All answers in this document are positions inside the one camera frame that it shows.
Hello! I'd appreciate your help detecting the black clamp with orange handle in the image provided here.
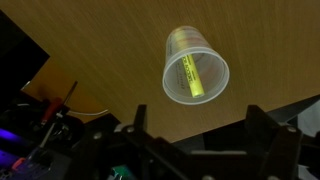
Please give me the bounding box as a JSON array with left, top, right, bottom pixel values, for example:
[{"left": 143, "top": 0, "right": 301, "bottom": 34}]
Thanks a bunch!
[
  {"left": 9, "top": 156, "right": 28, "bottom": 171},
  {"left": 39, "top": 80, "right": 79, "bottom": 128}
]

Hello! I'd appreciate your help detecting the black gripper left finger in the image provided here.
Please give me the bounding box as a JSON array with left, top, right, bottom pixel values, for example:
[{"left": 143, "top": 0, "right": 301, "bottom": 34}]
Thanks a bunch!
[{"left": 68, "top": 104, "right": 193, "bottom": 180}]

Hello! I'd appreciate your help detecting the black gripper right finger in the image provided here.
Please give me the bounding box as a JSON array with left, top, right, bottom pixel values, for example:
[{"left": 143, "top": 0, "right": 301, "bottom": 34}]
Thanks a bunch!
[{"left": 245, "top": 104, "right": 304, "bottom": 180}]

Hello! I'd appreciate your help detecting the white cable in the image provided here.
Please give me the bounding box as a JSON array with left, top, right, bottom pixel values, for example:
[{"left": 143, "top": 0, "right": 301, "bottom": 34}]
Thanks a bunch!
[{"left": 68, "top": 108, "right": 110, "bottom": 117}]

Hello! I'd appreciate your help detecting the clear plastic cup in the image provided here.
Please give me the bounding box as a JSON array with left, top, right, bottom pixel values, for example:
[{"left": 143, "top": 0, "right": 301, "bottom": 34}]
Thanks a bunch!
[{"left": 161, "top": 25, "right": 231, "bottom": 106}]

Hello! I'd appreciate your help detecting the yellow marker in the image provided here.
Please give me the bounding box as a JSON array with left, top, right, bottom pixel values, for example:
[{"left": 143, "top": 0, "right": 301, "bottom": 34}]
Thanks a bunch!
[{"left": 181, "top": 54, "right": 205, "bottom": 99}]

